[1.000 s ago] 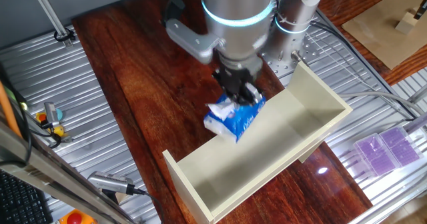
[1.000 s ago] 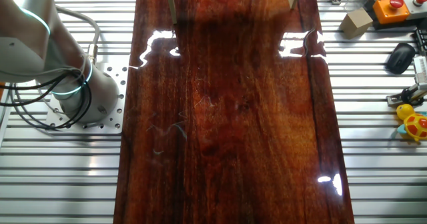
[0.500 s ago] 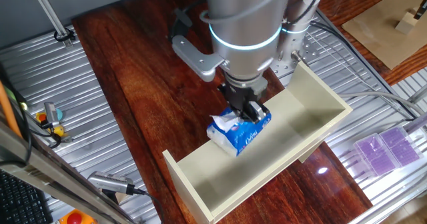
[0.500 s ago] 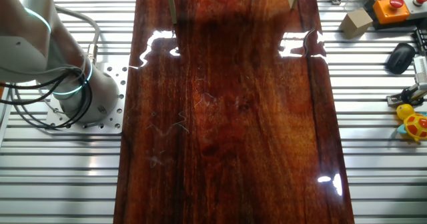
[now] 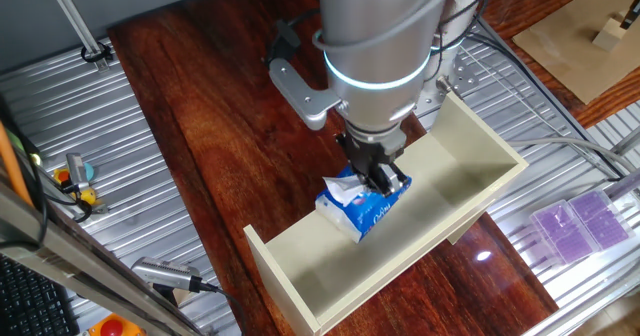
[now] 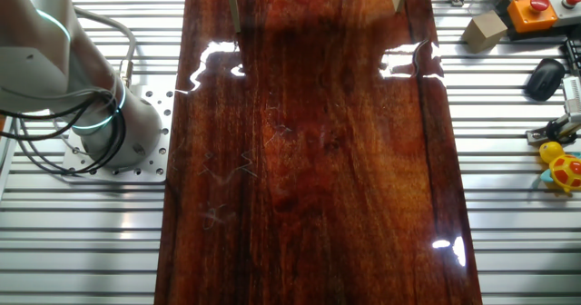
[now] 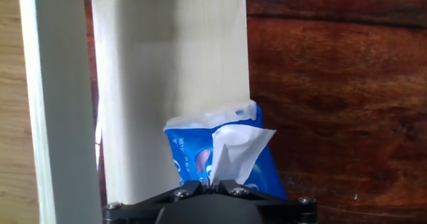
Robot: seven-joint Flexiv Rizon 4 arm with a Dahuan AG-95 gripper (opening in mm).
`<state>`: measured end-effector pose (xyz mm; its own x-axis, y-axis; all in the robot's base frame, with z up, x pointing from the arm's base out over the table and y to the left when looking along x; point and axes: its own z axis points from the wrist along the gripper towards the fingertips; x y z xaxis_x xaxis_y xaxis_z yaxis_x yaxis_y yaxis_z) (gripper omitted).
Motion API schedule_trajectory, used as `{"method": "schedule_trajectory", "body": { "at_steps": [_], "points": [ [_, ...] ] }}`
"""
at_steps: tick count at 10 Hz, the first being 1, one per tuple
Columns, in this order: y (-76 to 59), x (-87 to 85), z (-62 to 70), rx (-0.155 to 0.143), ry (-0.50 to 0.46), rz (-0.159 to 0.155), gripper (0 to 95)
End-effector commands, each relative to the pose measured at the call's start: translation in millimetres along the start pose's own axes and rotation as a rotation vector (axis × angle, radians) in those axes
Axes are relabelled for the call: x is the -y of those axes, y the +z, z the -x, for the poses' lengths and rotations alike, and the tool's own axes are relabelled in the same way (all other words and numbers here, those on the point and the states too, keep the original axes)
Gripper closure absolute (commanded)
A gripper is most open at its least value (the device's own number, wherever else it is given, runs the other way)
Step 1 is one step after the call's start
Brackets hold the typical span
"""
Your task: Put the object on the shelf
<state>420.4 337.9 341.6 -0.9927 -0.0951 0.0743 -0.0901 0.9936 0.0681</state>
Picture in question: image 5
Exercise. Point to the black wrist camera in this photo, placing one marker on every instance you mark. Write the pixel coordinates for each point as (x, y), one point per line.
(282, 41)

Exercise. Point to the purple tip box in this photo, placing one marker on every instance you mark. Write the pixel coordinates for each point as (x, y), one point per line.
(602, 221)
(562, 233)

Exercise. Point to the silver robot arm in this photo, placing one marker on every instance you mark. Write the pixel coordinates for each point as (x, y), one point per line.
(375, 36)

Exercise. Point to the cardboard sheet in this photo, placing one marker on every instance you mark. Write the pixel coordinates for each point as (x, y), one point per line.
(565, 41)

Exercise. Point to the black pole clamp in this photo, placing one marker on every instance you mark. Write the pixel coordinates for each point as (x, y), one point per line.
(97, 53)

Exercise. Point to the silver base mounting plate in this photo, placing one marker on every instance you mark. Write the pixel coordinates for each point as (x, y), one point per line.
(462, 78)

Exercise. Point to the black keyboard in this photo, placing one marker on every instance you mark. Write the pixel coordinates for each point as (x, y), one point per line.
(30, 301)

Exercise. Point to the small wooden block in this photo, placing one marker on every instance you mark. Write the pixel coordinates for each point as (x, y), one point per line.
(607, 36)

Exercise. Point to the cardboard cube block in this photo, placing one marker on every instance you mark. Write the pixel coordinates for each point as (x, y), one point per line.
(172, 296)

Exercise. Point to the metal clamp bracket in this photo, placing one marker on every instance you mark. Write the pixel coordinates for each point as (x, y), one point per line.
(77, 171)

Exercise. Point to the silver finned camera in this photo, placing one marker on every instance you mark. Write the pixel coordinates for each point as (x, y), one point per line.
(165, 273)

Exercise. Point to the beige shelf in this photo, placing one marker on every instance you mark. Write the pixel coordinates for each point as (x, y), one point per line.
(310, 276)

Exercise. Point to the glossy wooden board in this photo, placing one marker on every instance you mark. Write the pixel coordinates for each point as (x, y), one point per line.
(225, 151)

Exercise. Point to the blue tissue pack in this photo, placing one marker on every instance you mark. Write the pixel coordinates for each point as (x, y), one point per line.
(365, 216)

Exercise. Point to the metal frame bar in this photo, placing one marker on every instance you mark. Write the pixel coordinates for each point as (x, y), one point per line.
(75, 261)

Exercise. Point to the orange emergency stop box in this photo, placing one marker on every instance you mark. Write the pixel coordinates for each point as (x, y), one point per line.
(112, 326)

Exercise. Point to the aluminium pole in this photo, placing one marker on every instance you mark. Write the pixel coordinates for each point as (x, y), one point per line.
(70, 16)

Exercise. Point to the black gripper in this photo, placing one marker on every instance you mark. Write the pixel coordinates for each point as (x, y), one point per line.
(372, 153)

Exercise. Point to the orange rod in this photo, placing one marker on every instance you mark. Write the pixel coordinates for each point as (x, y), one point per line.
(12, 166)

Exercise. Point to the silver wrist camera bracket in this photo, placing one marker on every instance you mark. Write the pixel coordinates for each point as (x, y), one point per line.
(300, 96)

